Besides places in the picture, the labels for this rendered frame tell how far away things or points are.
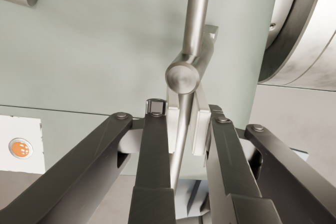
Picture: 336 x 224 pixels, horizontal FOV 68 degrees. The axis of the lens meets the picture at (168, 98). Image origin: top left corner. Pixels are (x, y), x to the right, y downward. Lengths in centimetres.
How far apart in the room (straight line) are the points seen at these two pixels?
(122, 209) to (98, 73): 189
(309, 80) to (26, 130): 37
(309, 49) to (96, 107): 26
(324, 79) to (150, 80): 24
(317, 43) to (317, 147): 170
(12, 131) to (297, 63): 35
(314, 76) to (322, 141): 162
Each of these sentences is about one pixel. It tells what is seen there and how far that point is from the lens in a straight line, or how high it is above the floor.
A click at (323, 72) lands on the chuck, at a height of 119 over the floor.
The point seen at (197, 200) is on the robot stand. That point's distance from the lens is 96.
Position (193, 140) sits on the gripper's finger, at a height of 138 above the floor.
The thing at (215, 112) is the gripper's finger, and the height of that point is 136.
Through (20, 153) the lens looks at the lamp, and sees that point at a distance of 35.
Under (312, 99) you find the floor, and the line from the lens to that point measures 183.
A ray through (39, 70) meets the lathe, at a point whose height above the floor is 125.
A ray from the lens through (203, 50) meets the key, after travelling 17.
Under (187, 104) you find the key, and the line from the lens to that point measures 18.
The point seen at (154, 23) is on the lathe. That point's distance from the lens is 26.
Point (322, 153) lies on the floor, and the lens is 205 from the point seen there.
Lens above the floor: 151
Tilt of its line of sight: 71 degrees down
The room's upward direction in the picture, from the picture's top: 176 degrees counter-clockwise
